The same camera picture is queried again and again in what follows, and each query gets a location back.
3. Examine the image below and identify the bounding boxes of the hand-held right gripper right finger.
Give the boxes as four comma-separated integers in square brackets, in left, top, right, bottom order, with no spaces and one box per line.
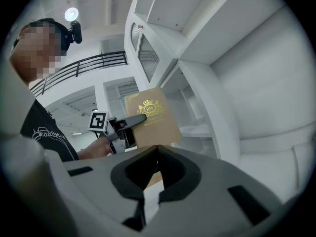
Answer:
[157,144,202,204]

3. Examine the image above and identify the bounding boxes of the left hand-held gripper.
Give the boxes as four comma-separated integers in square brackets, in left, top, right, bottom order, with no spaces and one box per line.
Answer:
[87,111,148,156]

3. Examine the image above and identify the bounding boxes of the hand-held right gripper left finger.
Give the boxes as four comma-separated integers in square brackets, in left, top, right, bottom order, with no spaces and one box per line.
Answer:
[110,144,159,201]

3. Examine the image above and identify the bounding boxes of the tan box with gold crest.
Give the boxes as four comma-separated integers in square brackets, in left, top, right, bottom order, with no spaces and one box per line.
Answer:
[123,87,183,190]

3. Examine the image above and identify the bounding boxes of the person's left forearm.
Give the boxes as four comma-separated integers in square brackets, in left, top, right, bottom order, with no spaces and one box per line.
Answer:
[77,136,112,160]

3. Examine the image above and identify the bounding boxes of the white ribbed glass cabinet door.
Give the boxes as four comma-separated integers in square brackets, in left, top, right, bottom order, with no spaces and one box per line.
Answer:
[129,22,179,83]

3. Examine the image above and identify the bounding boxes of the black metal railing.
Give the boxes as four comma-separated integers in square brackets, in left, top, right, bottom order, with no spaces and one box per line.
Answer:
[29,50,129,97]

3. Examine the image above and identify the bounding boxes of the white shelving unit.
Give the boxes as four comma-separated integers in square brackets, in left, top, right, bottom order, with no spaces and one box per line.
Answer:
[123,0,316,202]

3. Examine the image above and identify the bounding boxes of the person's black printed t-shirt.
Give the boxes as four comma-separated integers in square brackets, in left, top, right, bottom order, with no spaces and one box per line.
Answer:
[19,99,80,162]

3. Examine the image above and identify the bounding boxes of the person's head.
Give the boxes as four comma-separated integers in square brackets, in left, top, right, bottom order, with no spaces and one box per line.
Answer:
[9,21,69,86]

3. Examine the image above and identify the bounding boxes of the round ceiling lamp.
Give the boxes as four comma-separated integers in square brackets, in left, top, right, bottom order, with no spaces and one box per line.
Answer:
[64,7,79,21]

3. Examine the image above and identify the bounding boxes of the white open shelf unit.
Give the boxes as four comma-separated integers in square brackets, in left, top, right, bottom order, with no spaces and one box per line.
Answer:
[133,0,289,66]

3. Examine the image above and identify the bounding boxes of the black head camera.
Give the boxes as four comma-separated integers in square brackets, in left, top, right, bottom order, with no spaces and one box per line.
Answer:
[70,20,83,44]

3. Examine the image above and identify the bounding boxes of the black head mount strap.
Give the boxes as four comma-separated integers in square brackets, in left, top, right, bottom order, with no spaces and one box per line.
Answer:
[13,18,75,58]

